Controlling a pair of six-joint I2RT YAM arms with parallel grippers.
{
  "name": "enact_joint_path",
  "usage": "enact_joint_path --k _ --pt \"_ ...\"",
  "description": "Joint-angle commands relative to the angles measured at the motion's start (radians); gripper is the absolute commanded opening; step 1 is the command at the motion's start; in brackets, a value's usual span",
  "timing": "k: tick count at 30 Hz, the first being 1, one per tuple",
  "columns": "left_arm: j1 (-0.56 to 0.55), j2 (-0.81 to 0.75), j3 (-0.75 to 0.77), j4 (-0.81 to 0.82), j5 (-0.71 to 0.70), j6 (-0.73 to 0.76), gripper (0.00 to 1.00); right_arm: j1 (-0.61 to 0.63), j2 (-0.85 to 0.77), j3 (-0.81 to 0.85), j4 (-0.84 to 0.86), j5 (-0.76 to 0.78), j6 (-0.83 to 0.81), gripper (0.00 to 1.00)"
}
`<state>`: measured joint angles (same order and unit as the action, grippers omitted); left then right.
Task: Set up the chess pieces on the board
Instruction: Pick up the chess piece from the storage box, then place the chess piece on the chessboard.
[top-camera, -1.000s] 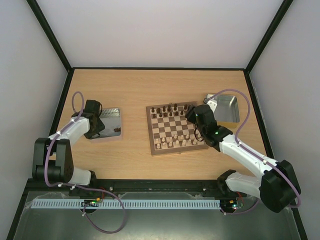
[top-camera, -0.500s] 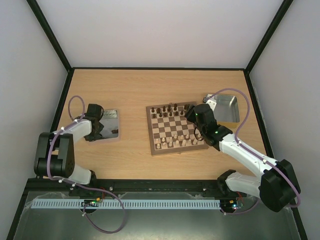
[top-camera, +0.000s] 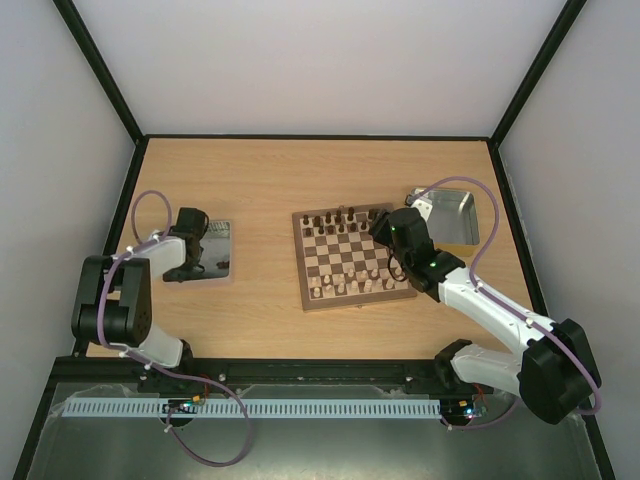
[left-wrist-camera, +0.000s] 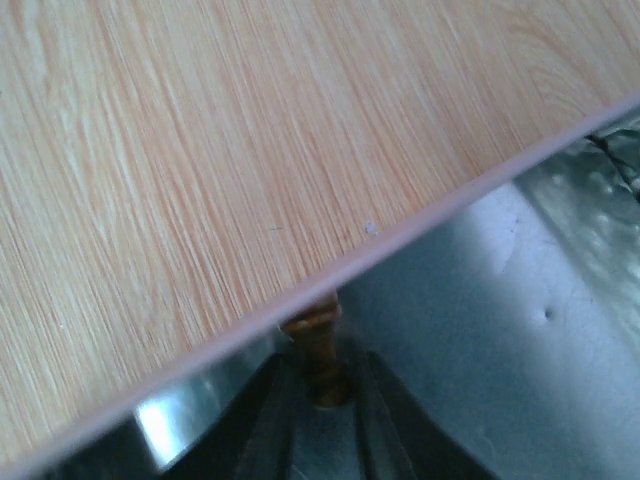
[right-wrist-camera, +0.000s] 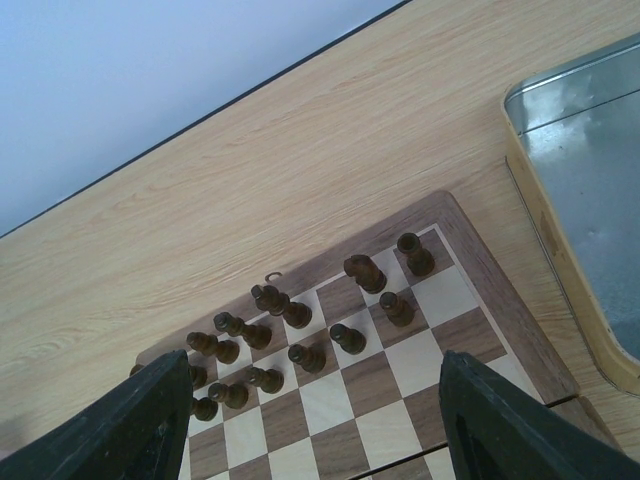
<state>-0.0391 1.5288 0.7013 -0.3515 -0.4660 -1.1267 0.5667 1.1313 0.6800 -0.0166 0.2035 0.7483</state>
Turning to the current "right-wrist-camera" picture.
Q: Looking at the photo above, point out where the dark tall chess piece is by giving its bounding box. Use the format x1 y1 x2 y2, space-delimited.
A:
250 285 312 329

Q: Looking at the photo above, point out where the dark knight chess piece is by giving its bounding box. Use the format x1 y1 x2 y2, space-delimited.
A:
343 254 387 294

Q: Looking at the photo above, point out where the dark pawn chess piece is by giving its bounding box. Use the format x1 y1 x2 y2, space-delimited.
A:
288 344 326 374
379 292 415 327
191 397 219 422
329 323 367 355
245 367 284 394

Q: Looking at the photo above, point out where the right metal tin tray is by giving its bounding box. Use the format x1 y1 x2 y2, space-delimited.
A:
501 35 639 395

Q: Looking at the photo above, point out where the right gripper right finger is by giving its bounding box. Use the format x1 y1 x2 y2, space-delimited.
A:
439 351 639 479

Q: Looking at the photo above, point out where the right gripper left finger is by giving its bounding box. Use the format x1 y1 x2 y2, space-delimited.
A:
1 350 193 479

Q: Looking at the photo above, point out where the wooden chess board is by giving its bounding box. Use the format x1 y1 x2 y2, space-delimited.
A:
134 190 621 480

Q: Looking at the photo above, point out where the dark rook chess piece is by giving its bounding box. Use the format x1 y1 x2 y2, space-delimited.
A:
397 232 435 276

